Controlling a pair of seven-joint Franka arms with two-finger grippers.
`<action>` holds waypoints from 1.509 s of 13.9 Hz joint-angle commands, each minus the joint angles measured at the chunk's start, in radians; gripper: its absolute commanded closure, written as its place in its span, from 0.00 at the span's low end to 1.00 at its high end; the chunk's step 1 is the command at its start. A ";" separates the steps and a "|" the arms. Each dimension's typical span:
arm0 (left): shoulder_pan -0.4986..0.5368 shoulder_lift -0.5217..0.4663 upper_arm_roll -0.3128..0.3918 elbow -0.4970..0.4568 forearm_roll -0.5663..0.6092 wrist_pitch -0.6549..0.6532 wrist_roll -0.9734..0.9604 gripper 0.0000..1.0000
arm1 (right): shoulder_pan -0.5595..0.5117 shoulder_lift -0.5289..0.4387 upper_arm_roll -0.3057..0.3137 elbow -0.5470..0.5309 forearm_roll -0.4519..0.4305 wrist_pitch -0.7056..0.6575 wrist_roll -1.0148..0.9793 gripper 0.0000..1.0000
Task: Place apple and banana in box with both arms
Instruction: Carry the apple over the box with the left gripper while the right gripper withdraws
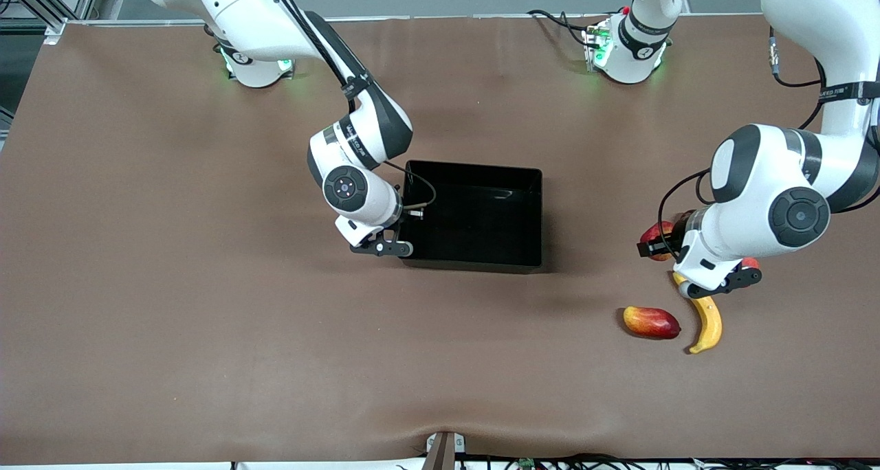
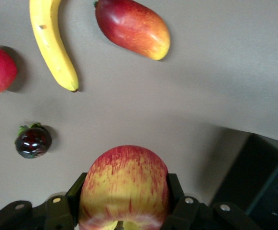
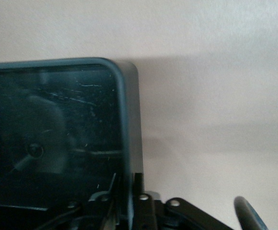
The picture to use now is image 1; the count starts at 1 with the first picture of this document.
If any red yellow apple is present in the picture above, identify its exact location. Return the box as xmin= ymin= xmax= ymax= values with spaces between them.
xmin=639 ymin=221 xmax=676 ymax=262

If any yellow banana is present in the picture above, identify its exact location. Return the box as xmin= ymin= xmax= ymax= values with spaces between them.
xmin=672 ymin=271 xmax=724 ymax=355

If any black plastic box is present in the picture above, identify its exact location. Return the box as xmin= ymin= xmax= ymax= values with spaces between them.
xmin=399 ymin=159 xmax=544 ymax=273

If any red yellow mango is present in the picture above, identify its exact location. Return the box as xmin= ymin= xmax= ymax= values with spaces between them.
xmin=623 ymin=306 xmax=682 ymax=340

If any black arm base cable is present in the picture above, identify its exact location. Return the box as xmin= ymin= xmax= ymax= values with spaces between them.
xmin=528 ymin=10 xmax=599 ymax=45

